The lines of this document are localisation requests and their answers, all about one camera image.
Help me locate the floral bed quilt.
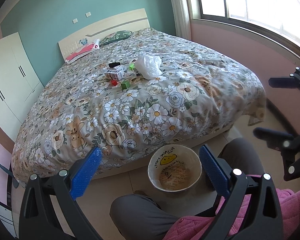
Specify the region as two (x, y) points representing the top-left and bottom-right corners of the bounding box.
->
(11, 28), (266, 183)

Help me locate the green sponge cube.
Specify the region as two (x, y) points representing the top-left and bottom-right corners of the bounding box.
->
(121, 80), (130, 90)

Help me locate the window with frame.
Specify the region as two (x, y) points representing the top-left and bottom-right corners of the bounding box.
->
(199, 0), (300, 53)

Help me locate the beige wooden headboard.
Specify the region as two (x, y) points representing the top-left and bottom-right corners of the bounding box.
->
(58, 8), (150, 60)

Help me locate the white plastic bag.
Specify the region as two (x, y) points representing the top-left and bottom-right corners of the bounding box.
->
(134, 55), (162, 80)

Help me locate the green leaf pillow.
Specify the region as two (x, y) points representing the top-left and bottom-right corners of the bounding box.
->
(100, 30), (133, 46)

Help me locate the small red block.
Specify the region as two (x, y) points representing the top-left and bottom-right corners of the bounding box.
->
(111, 80), (117, 86)

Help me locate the black foam cylinder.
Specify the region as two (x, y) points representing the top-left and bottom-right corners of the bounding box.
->
(109, 62), (121, 68)

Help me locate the pink white pillow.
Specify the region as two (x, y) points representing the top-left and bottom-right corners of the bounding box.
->
(65, 39), (100, 64)

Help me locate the person's right grey trouser leg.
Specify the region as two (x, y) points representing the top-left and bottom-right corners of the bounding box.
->
(217, 138), (264, 175)

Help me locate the white lined trash bin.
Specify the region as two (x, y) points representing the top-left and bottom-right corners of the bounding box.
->
(147, 144), (202, 193)

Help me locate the white wardrobe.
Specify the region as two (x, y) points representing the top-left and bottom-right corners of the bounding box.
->
(0, 33), (43, 141)

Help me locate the cream curtain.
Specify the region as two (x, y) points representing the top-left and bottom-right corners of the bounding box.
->
(171, 0), (191, 40)

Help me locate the white medicine box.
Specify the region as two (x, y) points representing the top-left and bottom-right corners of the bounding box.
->
(104, 69), (125, 81)

